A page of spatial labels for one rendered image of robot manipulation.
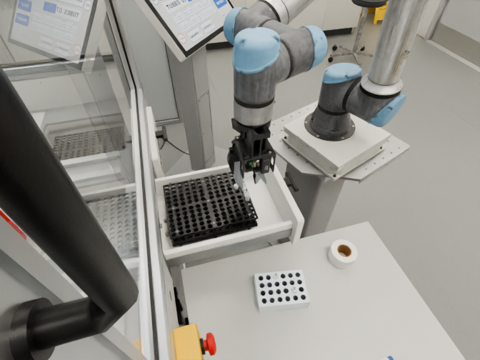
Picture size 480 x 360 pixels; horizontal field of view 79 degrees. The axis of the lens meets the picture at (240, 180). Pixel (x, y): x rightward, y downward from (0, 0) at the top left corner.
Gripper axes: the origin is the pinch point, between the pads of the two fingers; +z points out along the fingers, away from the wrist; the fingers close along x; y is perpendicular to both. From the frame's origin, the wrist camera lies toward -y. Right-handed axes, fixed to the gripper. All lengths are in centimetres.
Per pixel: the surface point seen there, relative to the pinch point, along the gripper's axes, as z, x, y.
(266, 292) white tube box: 17.5, -1.5, 21.9
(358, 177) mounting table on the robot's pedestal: 21.1, 44.2, -8.5
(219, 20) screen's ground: -3, 18, -102
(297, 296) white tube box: 17.4, 5.3, 24.9
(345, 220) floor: 97, 78, -35
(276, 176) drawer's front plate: 4.4, 9.2, -2.6
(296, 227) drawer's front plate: 7.3, 8.8, 12.4
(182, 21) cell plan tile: -8, -1, -88
